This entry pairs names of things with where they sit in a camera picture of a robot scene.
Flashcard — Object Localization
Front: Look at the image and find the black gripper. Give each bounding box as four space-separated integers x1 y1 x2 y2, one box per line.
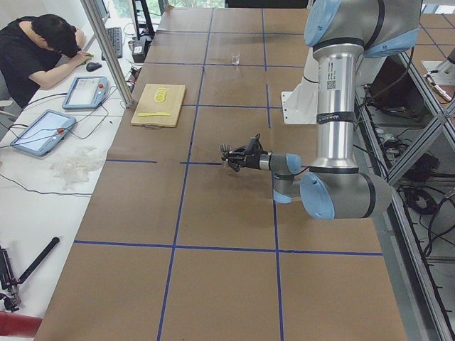
223 146 261 173

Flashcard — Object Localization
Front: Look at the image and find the steel jigger measuring cup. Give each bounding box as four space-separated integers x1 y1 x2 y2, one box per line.
220 144 231 168

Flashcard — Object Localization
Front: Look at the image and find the clear glass cup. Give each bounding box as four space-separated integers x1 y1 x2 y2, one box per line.
230 52 240 65

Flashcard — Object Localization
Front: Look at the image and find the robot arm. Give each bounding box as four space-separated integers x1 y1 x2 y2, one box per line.
220 1 422 220

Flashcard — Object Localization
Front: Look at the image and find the bamboo cutting board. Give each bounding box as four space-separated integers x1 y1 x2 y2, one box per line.
131 84 186 128

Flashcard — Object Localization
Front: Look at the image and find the yellow plastic knife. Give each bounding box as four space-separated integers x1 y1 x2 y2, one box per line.
137 112 171 117

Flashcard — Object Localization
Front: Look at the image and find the lemon slice front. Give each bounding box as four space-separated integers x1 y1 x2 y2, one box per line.
154 96 166 103

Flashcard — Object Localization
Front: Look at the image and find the crumpled white plastic wrap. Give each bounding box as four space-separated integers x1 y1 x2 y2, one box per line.
46 146 107 195

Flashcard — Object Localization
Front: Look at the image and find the far teach pendant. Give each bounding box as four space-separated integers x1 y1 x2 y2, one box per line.
62 76 109 110

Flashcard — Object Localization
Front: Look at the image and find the teach pendant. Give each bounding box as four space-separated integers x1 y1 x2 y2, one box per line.
10 109 76 156
62 76 109 110

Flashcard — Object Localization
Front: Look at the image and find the black computer mouse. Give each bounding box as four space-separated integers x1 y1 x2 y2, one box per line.
85 62 102 72

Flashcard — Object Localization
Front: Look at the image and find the black keyboard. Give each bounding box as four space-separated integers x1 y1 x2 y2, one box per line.
105 27 123 58

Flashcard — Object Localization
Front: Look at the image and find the near teach pendant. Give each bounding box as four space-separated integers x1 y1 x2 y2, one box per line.
10 109 76 156

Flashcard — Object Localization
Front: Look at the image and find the person in black shirt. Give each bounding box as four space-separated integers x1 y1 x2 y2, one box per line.
1 14 92 108

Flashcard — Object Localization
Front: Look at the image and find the black tripod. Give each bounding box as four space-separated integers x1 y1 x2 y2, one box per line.
0 237 60 313

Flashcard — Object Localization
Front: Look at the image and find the red cylinder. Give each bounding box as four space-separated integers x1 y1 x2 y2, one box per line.
0 311 43 338

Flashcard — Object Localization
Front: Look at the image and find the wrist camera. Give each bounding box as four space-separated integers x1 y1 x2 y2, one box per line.
246 133 264 155

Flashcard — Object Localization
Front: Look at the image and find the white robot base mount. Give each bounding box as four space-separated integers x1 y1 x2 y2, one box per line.
282 48 319 124

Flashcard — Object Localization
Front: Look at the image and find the aluminium frame rack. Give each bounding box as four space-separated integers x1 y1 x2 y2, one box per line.
355 43 454 340

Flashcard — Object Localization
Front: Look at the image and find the aluminium frame post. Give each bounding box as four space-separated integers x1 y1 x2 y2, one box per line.
80 0 134 108

